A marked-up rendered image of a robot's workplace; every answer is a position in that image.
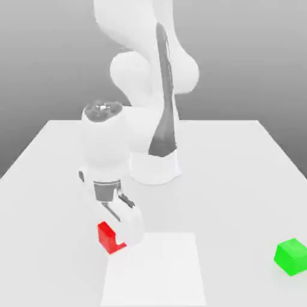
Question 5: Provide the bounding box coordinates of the small red cube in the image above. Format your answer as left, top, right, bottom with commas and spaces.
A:
97, 221, 127, 255

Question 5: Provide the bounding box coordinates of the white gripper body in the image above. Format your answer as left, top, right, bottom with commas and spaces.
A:
89, 198, 145, 246

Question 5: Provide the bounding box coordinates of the small green cube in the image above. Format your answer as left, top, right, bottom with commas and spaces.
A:
273, 237, 307, 277

